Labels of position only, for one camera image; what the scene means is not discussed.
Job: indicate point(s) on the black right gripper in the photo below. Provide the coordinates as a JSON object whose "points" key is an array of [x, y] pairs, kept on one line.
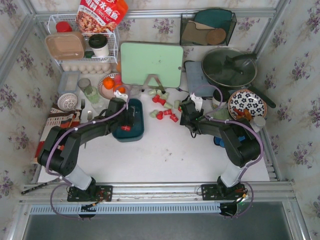
{"points": [[186, 110]]}

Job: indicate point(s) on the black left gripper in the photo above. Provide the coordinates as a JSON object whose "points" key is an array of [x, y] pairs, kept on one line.
{"points": [[128, 119]]}

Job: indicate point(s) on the red coffee capsule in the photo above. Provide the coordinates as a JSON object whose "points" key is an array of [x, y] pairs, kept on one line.
{"points": [[160, 115], [126, 128], [168, 112]]}

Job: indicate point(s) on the teal plastic storage basket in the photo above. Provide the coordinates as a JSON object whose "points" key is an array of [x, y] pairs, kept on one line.
{"points": [[137, 131]]}

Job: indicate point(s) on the clear glass tumbler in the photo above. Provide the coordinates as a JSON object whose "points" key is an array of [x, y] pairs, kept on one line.
{"points": [[99, 106]]}

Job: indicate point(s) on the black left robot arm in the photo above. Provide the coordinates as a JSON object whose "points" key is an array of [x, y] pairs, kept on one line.
{"points": [[60, 151]]}

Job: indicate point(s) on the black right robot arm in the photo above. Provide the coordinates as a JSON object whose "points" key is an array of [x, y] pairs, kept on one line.
{"points": [[242, 144]]}

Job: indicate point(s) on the green coffee capsule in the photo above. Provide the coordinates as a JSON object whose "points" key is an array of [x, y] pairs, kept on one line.
{"points": [[154, 113]]}

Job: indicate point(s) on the white strainer basket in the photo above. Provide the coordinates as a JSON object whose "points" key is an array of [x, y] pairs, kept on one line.
{"points": [[67, 102]]}

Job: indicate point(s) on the white jar black lid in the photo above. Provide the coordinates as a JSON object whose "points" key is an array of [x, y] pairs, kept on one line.
{"points": [[218, 99]]}

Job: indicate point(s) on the green glass bottle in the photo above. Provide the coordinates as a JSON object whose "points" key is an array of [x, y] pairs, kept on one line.
{"points": [[222, 114]]}

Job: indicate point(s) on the grey induction cooker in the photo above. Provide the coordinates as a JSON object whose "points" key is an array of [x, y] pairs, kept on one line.
{"points": [[196, 80]]}

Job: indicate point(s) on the blue cloth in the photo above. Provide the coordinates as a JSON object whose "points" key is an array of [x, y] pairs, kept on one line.
{"points": [[219, 141]]}

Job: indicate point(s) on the silver fork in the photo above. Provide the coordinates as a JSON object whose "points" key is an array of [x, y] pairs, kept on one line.
{"points": [[89, 115], [82, 106]]}

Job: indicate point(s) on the pink bowl with oranges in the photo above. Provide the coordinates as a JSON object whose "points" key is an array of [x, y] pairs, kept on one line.
{"points": [[109, 84]]}

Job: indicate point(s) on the green glass cup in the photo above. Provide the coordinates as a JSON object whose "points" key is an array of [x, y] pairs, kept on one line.
{"points": [[89, 91]]}

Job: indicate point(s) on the green cutting board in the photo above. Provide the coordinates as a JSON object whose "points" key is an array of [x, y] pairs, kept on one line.
{"points": [[139, 60]]}

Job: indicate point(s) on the floral patterned plate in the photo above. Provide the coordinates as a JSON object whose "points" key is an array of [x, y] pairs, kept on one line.
{"points": [[245, 101]]}

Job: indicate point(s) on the black pan with glass lid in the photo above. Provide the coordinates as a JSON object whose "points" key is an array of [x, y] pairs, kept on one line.
{"points": [[231, 68]]}

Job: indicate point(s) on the egg tray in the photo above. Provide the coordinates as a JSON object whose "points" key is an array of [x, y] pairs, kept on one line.
{"points": [[88, 68]]}

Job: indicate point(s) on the clear container blue lid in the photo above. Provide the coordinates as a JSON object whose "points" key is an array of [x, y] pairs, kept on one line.
{"points": [[69, 82]]}

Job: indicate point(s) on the blue jar silver lid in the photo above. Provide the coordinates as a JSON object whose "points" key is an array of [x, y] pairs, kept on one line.
{"points": [[257, 123]]}

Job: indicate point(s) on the striped kitchen towel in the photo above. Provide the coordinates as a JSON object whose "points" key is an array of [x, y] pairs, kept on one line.
{"points": [[57, 117]]}

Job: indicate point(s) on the white cup black lid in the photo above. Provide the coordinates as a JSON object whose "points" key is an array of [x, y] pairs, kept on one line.
{"points": [[99, 45]]}

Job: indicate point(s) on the black mesh organizer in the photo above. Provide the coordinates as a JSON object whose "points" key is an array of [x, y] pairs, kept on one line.
{"points": [[209, 27]]}

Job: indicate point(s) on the brown plastic lunch box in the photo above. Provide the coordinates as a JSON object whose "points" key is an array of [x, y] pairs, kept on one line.
{"points": [[65, 46]]}

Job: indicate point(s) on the red snack bag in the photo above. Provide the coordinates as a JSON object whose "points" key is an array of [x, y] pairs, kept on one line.
{"points": [[100, 16]]}

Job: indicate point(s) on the red capped jar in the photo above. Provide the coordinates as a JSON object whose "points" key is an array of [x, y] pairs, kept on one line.
{"points": [[63, 27]]}

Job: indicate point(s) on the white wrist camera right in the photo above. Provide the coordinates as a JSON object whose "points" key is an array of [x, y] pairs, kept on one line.
{"points": [[198, 101]]}

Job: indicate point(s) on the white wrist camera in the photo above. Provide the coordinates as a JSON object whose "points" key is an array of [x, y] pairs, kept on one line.
{"points": [[198, 101], [120, 95]]}

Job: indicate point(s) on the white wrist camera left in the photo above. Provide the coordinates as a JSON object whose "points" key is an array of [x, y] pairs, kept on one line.
{"points": [[120, 95]]}

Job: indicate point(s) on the white wire rack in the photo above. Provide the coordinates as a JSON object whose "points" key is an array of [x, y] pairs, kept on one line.
{"points": [[113, 39]]}

